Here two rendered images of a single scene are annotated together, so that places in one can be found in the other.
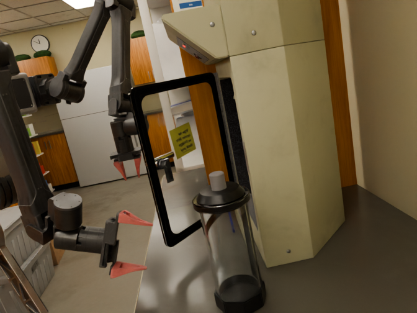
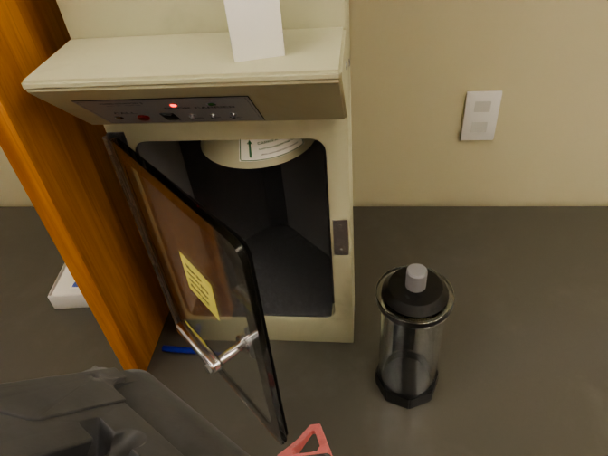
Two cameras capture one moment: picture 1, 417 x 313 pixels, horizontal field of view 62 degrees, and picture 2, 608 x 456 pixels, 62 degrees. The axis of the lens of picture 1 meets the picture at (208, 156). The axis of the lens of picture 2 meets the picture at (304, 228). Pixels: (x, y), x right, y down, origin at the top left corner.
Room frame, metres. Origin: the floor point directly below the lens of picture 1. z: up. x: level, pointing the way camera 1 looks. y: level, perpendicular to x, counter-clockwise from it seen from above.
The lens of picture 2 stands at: (0.67, 0.47, 1.70)
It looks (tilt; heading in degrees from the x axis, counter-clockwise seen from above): 41 degrees down; 281
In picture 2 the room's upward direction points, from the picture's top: 6 degrees counter-clockwise
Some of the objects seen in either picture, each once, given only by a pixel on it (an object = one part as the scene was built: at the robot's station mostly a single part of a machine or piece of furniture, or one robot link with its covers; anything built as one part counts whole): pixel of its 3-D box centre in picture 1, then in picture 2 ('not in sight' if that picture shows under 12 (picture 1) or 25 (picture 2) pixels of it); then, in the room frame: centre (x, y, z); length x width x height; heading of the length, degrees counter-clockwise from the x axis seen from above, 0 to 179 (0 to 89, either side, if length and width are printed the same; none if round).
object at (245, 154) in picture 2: not in sight; (256, 119); (0.85, -0.18, 1.34); 0.18 x 0.18 x 0.05
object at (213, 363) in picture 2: not in sight; (211, 338); (0.87, 0.11, 1.20); 0.10 x 0.05 x 0.03; 138
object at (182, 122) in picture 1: (191, 154); (202, 299); (0.90, 0.04, 1.19); 0.30 x 0.01 x 0.40; 138
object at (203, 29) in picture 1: (193, 44); (199, 97); (0.86, -0.02, 1.46); 0.32 x 0.11 x 0.10; 2
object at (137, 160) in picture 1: (131, 165); not in sight; (1.16, 0.26, 1.14); 0.07 x 0.07 x 0.09; 4
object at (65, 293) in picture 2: not in sight; (98, 280); (1.25, -0.19, 0.96); 0.16 x 0.12 x 0.04; 7
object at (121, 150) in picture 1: (124, 145); not in sight; (1.16, 0.27, 1.21); 0.10 x 0.07 x 0.07; 94
